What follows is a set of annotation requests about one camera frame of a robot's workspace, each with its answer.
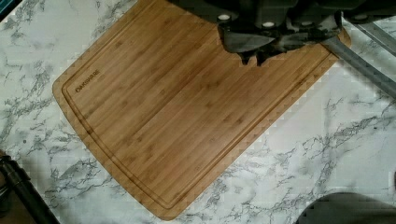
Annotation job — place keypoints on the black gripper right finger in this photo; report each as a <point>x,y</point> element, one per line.
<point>331,26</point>

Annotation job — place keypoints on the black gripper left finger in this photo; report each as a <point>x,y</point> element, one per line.
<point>244,40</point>

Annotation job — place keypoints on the bamboo cutting board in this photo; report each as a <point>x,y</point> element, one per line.
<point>165,109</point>

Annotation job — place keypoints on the dark round object bottom right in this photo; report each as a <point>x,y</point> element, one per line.
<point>347,208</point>

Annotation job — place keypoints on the teal object top left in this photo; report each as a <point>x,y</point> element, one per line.
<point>7,6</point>

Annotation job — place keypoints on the black tube bottom left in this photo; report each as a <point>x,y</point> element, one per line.
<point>17,180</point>

